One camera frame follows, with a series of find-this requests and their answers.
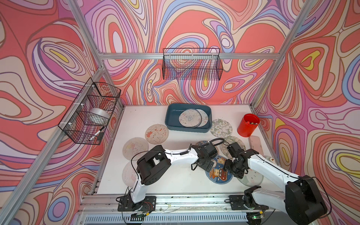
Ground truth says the blue denim bear car coaster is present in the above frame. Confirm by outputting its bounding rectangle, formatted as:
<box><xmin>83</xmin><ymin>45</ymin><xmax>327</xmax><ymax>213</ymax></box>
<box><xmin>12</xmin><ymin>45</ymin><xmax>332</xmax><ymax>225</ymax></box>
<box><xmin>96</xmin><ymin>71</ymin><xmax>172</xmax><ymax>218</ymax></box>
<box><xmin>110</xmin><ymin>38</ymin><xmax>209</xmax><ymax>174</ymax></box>
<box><xmin>205</xmin><ymin>156</ymin><xmax>233</xmax><ymax>185</ymax></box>

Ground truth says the white blue butterfly coaster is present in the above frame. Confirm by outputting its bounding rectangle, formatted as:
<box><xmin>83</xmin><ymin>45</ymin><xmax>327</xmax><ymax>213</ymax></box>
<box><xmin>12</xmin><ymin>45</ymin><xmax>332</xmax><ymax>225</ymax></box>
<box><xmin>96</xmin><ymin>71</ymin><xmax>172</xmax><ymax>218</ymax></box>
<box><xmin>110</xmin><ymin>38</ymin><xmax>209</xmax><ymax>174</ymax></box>
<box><xmin>179</xmin><ymin>109</ymin><xmax>202</xmax><ymax>128</ymax></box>

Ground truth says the white butterfly star coaster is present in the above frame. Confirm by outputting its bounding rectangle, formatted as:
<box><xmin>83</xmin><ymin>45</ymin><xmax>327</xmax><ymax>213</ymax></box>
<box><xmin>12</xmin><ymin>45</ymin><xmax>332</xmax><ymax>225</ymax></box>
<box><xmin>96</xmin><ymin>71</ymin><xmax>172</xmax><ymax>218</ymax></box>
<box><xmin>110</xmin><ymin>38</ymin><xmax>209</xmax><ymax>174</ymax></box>
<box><xmin>195</xmin><ymin>109</ymin><xmax>209</xmax><ymax>127</ymax></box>

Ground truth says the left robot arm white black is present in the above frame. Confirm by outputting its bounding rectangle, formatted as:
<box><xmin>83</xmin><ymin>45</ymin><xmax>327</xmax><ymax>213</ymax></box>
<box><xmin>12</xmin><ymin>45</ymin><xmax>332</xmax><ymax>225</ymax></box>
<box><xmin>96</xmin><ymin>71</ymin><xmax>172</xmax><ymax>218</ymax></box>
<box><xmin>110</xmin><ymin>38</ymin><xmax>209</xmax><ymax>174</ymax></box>
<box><xmin>130</xmin><ymin>142</ymin><xmax>218</xmax><ymax>203</ymax></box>

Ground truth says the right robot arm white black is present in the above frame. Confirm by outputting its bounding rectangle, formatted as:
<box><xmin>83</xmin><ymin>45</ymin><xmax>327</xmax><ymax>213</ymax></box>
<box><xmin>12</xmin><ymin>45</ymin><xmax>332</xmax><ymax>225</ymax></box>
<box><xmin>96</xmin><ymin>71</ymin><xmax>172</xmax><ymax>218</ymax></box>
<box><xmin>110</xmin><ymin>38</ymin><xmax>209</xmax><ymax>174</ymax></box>
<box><xmin>224</xmin><ymin>142</ymin><xmax>329</xmax><ymax>225</ymax></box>

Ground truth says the teal plastic storage box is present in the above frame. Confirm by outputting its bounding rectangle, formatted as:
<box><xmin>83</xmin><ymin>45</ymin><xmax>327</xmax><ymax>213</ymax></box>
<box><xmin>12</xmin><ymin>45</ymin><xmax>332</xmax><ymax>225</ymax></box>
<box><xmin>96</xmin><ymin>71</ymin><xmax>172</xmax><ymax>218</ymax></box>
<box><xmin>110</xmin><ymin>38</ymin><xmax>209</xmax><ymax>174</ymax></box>
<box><xmin>165</xmin><ymin>103</ymin><xmax>212</xmax><ymax>133</ymax></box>

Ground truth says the beige blue doodle coaster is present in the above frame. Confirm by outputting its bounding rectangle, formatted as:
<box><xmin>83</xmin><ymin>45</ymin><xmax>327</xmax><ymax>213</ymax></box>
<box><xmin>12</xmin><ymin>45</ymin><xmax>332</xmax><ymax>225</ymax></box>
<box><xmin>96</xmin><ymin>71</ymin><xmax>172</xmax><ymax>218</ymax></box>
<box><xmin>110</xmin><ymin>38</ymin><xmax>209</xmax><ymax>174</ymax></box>
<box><xmin>196</xmin><ymin>141</ymin><xmax>209</xmax><ymax>146</ymax></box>

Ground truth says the white green animal coaster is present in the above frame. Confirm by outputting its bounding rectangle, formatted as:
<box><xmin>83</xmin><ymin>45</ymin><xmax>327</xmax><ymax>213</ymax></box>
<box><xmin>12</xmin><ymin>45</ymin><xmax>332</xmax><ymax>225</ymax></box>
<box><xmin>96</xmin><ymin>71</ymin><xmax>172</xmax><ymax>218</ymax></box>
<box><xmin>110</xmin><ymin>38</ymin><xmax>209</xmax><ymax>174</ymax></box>
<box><xmin>220</xmin><ymin>136</ymin><xmax>246</xmax><ymax>159</ymax></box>

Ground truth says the white floral green coaster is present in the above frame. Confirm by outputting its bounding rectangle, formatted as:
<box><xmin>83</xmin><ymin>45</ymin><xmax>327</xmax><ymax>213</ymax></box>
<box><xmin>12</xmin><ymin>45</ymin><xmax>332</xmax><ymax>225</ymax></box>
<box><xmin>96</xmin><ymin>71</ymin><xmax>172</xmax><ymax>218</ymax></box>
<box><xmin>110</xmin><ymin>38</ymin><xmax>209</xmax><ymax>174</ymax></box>
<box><xmin>210</xmin><ymin>119</ymin><xmax>233</xmax><ymax>138</ymax></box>

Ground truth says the pink flat case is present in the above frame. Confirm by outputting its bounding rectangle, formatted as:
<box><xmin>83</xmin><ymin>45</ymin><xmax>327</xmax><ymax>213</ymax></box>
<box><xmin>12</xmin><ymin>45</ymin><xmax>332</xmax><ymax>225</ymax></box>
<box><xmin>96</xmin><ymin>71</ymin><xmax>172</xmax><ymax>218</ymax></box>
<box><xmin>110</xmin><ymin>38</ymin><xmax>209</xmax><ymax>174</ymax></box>
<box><xmin>248</xmin><ymin>136</ymin><xmax>264</xmax><ymax>155</ymax></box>

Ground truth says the pale green small device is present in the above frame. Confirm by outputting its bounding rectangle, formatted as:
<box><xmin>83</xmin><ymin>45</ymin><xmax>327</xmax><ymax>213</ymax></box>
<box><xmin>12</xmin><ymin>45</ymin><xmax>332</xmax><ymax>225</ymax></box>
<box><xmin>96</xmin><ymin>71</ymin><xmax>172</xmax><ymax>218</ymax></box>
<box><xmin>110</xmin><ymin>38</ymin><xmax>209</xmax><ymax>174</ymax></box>
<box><xmin>267</xmin><ymin>157</ymin><xmax>277</xmax><ymax>165</ymax></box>

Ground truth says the red cup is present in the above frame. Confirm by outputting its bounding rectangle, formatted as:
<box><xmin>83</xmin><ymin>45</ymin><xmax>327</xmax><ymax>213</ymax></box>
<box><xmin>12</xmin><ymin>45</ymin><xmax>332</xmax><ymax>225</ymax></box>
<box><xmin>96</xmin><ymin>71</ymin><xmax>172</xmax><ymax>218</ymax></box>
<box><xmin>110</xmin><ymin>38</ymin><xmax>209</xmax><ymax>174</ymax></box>
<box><xmin>237</xmin><ymin>113</ymin><xmax>260</xmax><ymax>137</ymax></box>

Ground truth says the pink checkered bear coaster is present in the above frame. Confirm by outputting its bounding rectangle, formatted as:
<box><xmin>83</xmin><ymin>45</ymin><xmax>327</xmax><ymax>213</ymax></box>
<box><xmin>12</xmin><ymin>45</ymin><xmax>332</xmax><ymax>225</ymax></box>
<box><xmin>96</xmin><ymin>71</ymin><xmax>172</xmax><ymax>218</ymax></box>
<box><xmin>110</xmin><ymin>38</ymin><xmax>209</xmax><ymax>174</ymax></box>
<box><xmin>145</xmin><ymin>124</ymin><xmax>169</xmax><ymax>145</ymax></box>

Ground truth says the pale pink unicorn coaster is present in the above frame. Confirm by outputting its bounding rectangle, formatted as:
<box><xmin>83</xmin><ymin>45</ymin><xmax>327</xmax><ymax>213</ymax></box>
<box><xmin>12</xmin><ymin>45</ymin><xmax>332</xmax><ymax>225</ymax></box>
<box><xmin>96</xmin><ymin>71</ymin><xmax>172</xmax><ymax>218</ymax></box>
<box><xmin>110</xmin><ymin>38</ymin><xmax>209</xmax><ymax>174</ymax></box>
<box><xmin>122</xmin><ymin>161</ymin><xmax>137</xmax><ymax>188</ymax></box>

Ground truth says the white marker in basket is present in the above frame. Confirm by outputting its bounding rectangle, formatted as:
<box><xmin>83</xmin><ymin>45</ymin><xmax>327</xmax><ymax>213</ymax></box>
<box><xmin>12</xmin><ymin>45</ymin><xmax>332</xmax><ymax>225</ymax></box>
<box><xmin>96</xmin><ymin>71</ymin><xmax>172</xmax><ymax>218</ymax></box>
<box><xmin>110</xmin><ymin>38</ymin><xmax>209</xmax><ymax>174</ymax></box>
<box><xmin>89</xmin><ymin>130</ymin><xmax>104</xmax><ymax>141</ymax></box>

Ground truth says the white roll in basket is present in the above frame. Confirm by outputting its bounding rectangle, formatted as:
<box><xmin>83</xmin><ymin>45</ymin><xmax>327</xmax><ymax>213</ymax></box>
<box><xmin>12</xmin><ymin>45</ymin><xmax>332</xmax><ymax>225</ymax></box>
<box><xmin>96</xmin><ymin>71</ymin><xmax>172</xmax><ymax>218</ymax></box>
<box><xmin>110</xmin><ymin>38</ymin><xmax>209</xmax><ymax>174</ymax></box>
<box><xmin>88</xmin><ymin>108</ymin><xmax>110</xmax><ymax>126</ymax></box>

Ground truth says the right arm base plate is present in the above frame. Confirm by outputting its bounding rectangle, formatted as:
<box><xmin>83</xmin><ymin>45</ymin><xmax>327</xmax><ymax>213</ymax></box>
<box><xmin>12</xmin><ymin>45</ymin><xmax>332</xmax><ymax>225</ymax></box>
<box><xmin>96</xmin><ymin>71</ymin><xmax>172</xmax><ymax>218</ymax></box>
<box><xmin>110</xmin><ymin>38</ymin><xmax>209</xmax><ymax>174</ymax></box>
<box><xmin>225</xmin><ymin>195</ymin><xmax>269</xmax><ymax>211</ymax></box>

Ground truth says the black wire basket back wall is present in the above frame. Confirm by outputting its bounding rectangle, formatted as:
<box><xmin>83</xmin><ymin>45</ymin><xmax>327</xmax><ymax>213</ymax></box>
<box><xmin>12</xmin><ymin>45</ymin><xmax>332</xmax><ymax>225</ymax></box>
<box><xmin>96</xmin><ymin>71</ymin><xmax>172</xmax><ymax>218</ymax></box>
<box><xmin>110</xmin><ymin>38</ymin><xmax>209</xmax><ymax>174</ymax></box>
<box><xmin>162</xmin><ymin>47</ymin><xmax>223</xmax><ymax>81</ymax></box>

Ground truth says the black wire basket wall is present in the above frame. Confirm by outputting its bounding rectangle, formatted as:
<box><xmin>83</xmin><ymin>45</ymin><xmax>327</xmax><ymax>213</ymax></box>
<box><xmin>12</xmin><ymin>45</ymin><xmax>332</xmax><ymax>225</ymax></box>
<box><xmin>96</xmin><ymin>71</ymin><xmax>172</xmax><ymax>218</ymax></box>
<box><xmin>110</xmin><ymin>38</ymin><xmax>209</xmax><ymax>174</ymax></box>
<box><xmin>162</xmin><ymin>47</ymin><xmax>223</xmax><ymax>81</ymax></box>
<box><xmin>58</xmin><ymin>78</ymin><xmax>121</xmax><ymax>145</ymax></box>

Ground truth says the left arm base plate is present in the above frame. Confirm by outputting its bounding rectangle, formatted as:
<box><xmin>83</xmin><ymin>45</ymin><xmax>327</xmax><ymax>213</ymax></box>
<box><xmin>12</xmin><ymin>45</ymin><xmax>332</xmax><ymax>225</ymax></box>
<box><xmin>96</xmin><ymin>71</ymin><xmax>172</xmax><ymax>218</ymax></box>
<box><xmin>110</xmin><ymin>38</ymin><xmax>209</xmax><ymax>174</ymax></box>
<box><xmin>115</xmin><ymin>196</ymin><xmax>157</xmax><ymax>212</ymax></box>

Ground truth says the black wire basket left wall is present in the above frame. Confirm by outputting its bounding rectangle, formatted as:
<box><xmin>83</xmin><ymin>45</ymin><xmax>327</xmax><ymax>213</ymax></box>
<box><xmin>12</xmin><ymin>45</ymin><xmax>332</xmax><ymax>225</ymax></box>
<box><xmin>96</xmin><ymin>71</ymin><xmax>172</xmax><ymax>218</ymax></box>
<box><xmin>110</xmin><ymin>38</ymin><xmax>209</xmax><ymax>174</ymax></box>
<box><xmin>58</xmin><ymin>78</ymin><xmax>121</xmax><ymax>145</ymax></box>

